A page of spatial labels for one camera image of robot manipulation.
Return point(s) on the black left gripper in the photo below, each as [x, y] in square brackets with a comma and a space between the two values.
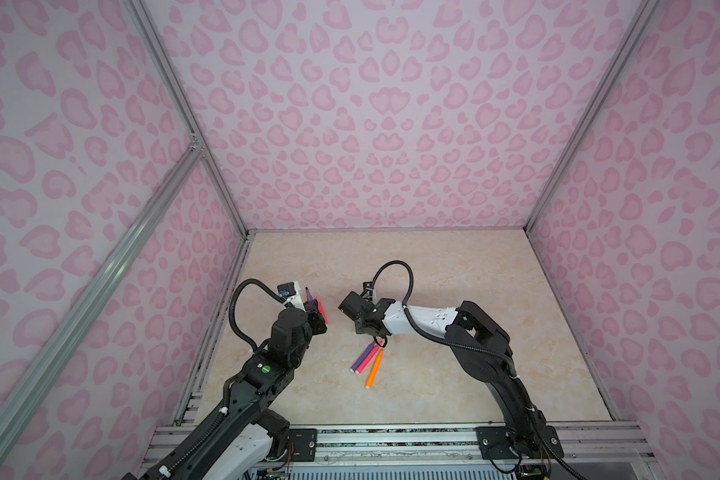
[318, 325]

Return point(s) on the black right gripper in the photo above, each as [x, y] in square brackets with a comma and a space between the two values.
[358, 327]

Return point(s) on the small pink pen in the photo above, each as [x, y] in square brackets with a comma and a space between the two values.
[322, 311]

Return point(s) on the purple pen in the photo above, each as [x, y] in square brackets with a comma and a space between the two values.
[362, 357]

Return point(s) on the orange pen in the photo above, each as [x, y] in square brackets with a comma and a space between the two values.
[374, 369]

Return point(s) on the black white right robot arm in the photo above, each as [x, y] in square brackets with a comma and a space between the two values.
[482, 349]

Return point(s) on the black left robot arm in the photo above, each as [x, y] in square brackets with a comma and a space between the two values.
[242, 430]

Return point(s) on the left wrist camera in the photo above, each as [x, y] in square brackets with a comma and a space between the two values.
[291, 295]

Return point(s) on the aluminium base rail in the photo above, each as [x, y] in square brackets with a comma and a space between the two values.
[593, 450]

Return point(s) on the aluminium corner post left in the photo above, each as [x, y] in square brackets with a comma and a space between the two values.
[146, 28]

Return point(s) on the aluminium corner post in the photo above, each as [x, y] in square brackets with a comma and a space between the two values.
[640, 25]
[146, 28]

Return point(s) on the aluminium diagonal wall bar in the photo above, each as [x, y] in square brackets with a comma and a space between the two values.
[20, 406]

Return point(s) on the aluminium corner post right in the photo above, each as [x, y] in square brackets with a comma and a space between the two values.
[640, 25]

